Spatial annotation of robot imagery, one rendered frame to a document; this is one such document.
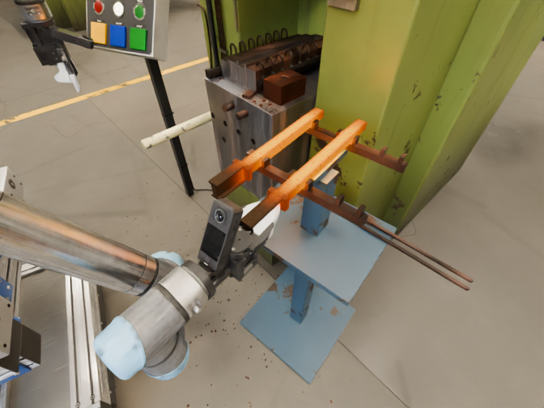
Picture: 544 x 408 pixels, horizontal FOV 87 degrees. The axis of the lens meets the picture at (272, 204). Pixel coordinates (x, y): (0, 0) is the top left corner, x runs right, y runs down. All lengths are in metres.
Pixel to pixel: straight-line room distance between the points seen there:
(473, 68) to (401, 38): 0.48
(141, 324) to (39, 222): 0.20
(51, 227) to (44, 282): 1.18
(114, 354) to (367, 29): 0.88
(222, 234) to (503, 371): 1.48
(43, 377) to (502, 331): 1.93
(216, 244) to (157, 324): 0.13
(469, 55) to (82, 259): 1.25
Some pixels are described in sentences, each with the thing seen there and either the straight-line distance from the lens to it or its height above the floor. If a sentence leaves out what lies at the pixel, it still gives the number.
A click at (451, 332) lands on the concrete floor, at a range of 1.68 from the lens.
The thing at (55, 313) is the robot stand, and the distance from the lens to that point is 1.55.
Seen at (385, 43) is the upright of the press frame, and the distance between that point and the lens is 0.89.
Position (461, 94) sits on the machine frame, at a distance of 1.32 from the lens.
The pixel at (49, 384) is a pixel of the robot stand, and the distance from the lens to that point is 1.43.
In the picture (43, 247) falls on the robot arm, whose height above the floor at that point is 1.06.
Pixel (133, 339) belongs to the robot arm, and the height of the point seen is 0.99.
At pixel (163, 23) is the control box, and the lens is 1.39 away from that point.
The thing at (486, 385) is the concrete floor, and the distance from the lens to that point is 1.66.
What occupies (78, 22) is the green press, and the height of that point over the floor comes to 0.11.
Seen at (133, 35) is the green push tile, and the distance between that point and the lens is 1.40.
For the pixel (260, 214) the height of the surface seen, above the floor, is 0.99.
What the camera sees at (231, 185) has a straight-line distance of 0.63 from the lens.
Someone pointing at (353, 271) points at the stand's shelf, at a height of 0.71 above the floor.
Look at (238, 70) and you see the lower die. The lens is 1.12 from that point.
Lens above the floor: 1.38
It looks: 47 degrees down
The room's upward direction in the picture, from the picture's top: straight up
